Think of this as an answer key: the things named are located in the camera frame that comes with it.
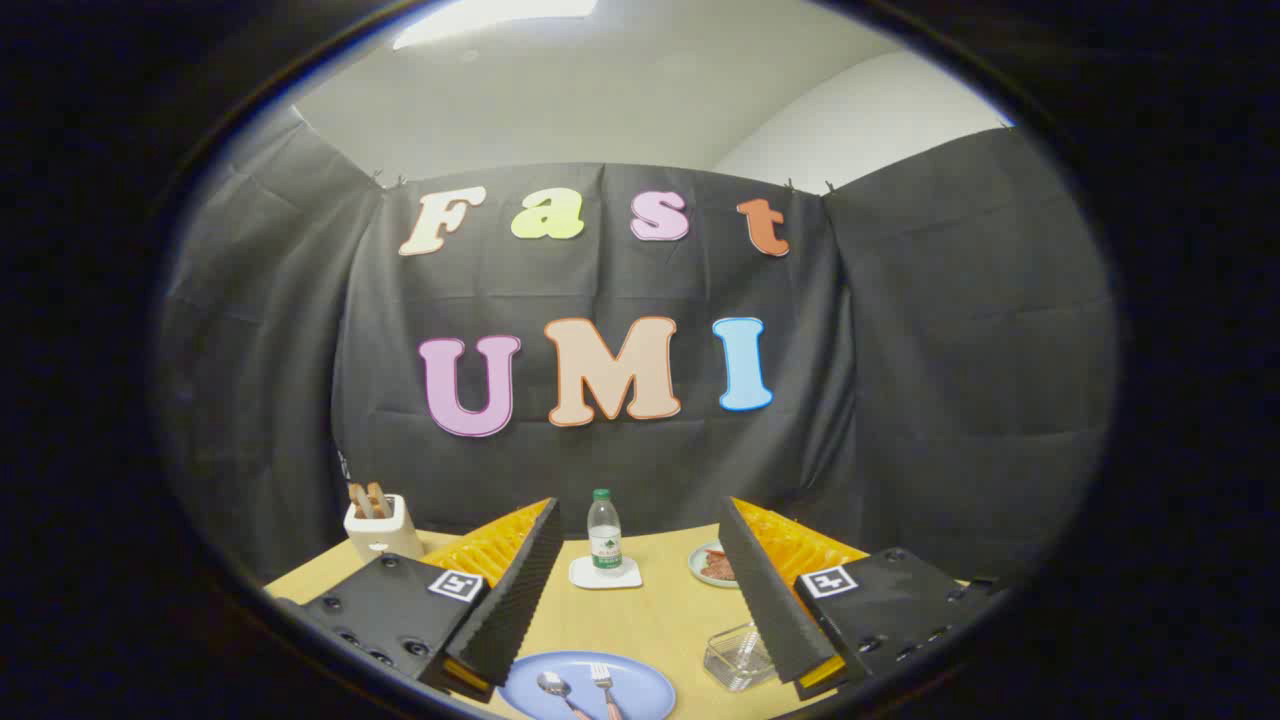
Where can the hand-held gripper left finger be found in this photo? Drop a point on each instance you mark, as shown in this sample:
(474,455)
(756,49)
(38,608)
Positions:
(520,600)

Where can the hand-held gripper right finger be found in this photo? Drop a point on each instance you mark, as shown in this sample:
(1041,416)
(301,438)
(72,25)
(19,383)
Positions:
(765,600)

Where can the white square coaster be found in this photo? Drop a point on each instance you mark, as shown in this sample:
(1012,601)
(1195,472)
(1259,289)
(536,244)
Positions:
(583,577)

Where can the green plate with meat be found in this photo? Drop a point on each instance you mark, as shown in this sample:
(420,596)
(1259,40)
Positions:
(704,570)

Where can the clear plastic water bottle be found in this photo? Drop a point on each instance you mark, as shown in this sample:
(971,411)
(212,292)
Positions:
(605,535)

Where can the white toaster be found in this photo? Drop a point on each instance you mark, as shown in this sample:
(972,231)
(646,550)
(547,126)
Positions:
(385,538)

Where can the blue round plate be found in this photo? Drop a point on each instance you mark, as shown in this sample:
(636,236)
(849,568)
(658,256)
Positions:
(645,688)

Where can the brown toast slice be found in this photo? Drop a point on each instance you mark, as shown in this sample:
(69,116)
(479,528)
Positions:
(378,500)
(357,502)

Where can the ceiling light panel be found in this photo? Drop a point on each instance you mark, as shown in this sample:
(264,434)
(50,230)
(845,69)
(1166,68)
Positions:
(480,15)

